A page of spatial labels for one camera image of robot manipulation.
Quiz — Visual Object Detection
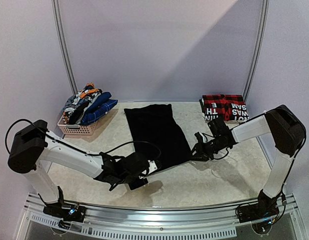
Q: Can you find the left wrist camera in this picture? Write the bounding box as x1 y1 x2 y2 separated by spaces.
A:
142 160 159 176

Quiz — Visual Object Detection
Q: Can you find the blue plaid garment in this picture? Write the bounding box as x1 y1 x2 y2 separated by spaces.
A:
79 92 118 126

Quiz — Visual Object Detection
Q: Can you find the black t-shirt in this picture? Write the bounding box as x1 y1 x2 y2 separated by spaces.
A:
124 104 192 171

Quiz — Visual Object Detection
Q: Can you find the aluminium front rail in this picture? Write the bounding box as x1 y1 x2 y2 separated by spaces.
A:
17 194 307 240

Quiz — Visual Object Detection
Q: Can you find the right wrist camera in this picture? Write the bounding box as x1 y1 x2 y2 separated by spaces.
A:
194 132 207 144

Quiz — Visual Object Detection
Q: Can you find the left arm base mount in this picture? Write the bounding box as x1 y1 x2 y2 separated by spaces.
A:
43 202 87 223

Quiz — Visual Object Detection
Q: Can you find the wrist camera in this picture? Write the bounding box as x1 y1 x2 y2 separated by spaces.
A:
142 160 159 176
194 132 207 144

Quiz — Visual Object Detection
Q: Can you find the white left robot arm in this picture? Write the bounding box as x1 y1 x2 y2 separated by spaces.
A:
5 118 162 217

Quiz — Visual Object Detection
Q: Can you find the right aluminium frame post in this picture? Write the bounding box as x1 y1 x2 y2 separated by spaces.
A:
242 0 270 103

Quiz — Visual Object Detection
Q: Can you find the left aluminium frame post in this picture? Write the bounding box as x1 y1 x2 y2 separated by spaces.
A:
51 0 78 94

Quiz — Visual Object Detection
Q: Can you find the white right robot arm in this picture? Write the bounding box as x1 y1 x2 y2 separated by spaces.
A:
191 104 307 218

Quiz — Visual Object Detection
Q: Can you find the aluminium frame post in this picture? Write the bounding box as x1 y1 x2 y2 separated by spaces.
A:
51 0 78 94
242 0 270 103

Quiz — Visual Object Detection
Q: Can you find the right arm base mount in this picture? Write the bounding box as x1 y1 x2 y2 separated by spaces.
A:
235 200 287 225

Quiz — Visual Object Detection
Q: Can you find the red black plaid shirt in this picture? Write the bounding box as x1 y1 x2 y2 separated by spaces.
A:
199 94 250 122

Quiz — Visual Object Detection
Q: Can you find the camouflage orange garment pile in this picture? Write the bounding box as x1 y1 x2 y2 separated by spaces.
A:
62 83 103 125

